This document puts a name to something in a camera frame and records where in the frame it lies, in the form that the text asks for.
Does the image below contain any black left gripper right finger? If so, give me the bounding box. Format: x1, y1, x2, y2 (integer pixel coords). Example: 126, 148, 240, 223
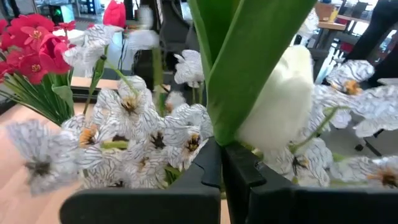
221, 141, 268, 224

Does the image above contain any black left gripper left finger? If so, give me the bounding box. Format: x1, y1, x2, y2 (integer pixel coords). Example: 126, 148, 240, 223
169, 136, 223, 190

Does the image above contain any white tulip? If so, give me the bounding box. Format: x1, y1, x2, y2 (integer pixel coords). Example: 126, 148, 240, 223
186, 0, 318, 153
127, 4, 165, 106

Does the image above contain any white veined blossom bunch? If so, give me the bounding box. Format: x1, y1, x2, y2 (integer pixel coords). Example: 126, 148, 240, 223
6, 24, 215, 197
264, 58, 398, 190

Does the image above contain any red blossom bunch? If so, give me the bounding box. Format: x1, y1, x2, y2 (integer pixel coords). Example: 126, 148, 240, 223
0, 14, 77, 50
0, 30, 76, 126

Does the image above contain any black office chair base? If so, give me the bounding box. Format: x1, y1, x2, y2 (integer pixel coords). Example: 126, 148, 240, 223
354, 129, 384, 157

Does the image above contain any wooden background table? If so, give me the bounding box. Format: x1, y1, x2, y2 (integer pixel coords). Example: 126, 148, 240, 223
315, 1, 371, 32

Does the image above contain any person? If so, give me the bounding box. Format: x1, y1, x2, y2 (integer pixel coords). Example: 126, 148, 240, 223
344, 0, 398, 80

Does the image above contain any black table frame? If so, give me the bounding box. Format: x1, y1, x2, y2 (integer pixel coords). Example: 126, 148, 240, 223
70, 87, 119, 104

